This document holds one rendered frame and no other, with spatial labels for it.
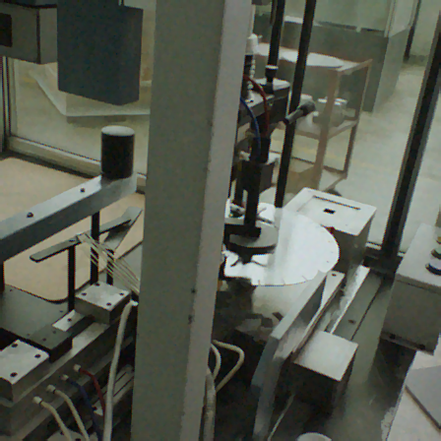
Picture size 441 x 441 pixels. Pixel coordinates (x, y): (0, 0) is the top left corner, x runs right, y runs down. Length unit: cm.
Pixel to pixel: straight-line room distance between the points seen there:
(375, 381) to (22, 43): 83
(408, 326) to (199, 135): 98
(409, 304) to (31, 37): 82
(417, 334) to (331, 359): 26
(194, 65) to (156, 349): 18
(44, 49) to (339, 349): 69
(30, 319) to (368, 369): 61
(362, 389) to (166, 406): 75
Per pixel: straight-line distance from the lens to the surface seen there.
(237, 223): 101
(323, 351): 108
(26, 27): 102
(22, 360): 90
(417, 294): 122
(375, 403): 112
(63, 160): 192
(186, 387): 41
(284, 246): 110
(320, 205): 144
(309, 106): 98
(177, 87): 32
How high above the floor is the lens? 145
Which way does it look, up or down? 25 degrees down
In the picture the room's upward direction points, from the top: 7 degrees clockwise
